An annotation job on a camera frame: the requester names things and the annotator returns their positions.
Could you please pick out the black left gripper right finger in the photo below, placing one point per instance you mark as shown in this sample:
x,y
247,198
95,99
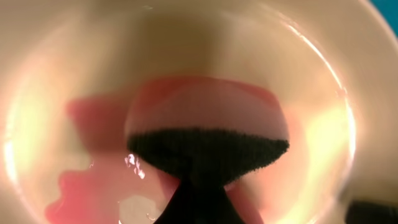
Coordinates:
x,y
216,208

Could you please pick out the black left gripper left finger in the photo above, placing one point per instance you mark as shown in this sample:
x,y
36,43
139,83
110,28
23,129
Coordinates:
x,y
179,210

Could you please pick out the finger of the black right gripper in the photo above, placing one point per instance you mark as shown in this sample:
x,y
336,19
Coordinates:
x,y
370,213

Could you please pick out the pink green sponge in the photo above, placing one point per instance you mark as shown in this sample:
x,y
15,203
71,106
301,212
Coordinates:
x,y
209,131

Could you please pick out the yellow-green plate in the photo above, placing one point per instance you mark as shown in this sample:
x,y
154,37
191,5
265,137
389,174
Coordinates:
x,y
71,69

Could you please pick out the teal plastic tray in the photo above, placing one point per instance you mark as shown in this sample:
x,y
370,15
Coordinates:
x,y
389,10

